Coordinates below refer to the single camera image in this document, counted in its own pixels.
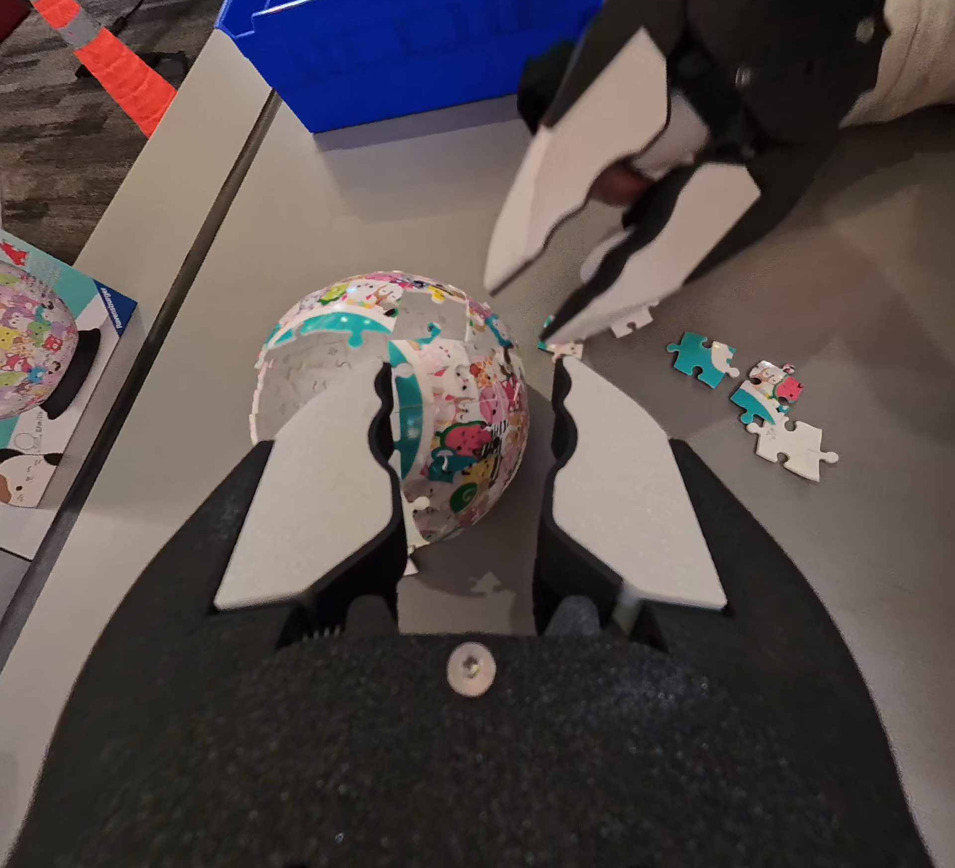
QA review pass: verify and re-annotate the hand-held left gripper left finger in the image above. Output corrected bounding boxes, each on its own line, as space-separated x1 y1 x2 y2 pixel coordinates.
212 361 410 611

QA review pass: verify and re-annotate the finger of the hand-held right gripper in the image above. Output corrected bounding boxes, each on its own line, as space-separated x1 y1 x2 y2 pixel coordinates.
541 162 764 350
482 29 671 295

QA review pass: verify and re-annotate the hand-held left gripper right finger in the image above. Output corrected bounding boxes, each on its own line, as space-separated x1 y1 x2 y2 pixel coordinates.
533 358 728 638

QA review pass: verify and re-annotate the colourful puzzle piece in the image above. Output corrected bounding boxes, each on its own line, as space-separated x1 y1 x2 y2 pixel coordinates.
537 316 586 362

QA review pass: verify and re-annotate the colourful puzzle ball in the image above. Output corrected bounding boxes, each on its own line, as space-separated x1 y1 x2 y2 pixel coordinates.
250 271 531 548

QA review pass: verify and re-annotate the person's right forearm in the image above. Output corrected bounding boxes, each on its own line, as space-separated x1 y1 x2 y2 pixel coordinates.
839 0 955 131

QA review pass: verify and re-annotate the teal white puzzle piece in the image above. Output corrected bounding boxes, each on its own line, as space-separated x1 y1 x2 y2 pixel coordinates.
666 331 741 390

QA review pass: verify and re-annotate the white double puzzle piece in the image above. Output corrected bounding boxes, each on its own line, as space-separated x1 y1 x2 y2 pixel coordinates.
746 415 840 483

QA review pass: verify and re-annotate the pink teal puzzle piece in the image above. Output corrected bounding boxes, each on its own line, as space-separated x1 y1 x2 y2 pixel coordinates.
729 359 805 429

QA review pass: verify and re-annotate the puzzle box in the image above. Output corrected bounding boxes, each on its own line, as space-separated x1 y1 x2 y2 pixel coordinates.
0 230 139 511

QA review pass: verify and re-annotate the person's right hand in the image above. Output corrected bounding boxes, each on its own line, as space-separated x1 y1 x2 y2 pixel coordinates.
591 161 658 207

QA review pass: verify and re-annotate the blue storage bin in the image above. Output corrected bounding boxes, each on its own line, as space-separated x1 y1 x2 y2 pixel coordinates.
215 0 607 134

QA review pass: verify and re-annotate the orange grey striped cone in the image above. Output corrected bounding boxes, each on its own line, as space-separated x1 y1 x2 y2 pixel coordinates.
0 0 179 138

